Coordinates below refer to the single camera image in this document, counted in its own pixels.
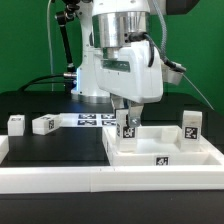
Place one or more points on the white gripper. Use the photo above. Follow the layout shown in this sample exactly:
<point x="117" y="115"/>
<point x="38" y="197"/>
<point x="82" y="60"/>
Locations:
<point x="131" y="78"/>

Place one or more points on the white square tabletop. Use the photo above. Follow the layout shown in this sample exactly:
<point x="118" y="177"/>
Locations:
<point x="159" y="146"/>

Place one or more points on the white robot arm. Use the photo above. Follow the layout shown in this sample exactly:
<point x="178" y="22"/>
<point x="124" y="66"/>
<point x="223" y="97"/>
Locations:
<point x="108" y="25"/>

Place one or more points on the white sheet with tags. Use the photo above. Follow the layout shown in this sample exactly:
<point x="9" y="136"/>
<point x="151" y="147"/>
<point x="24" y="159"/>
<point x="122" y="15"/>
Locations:
<point x="87" y="119"/>

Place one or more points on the white obstacle fence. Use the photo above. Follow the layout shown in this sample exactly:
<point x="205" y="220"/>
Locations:
<point x="105" y="179"/>

